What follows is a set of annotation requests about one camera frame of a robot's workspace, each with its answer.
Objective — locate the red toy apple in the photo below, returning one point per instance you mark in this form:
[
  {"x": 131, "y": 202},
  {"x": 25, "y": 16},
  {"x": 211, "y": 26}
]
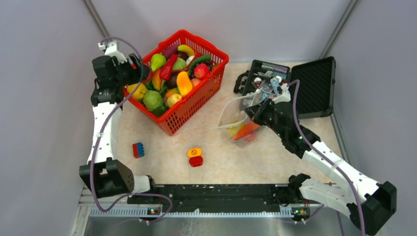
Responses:
[{"x": 250, "y": 137}]

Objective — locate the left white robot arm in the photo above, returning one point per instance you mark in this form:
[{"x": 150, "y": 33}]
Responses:
[{"x": 103, "y": 174}]

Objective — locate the green toy pear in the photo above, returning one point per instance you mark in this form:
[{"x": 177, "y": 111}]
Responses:
[{"x": 157, "y": 61}]

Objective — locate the yellow and red button toy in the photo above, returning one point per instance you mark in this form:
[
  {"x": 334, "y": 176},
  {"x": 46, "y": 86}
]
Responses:
[{"x": 195, "y": 157}]

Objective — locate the black open case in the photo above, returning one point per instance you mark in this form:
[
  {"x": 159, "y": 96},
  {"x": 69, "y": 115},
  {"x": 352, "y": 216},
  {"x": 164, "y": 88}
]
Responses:
[{"x": 317, "y": 79}]

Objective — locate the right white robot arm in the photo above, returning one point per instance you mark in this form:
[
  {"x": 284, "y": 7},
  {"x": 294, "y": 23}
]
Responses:
[{"x": 368, "y": 203}]

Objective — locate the red toy chili pepper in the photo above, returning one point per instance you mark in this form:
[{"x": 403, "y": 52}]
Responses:
[{"x": 167, "y": 69}]

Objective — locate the clear zip top bag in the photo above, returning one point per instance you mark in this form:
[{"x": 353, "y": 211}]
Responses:
[{"x": 234, "y": 112}]

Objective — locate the yellow orange toy mango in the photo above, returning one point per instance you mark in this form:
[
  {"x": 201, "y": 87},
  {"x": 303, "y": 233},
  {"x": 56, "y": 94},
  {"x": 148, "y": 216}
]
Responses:
[{"x": 184, "y": 83}]

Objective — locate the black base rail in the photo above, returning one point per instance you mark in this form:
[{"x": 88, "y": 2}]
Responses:
[{"x": 227, "y": 198}]

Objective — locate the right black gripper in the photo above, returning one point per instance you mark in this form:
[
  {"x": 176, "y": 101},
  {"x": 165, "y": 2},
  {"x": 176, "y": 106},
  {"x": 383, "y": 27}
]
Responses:
[{"x": 255, "y": 111}]

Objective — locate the orange toy carrot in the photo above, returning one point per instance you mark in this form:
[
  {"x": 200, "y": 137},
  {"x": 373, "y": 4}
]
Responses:
[{"x": 248, "y": 128}]

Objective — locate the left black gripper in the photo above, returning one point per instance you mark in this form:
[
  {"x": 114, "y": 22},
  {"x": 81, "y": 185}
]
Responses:
[{"x": 136, "y": 72}]

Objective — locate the red blue building block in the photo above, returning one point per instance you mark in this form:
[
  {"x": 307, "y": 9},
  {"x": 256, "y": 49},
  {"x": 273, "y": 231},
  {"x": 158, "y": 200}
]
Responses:
[{"x": 138, "y": 150}]

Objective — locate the green toy cucumber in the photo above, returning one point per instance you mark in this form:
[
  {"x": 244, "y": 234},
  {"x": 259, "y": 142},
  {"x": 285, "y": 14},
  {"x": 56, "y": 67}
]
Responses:
[{"x": 195, "y": 62}]

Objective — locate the yellow toy lemon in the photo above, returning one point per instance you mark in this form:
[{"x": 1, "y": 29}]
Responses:
[{"x": 138, "y": 93}]

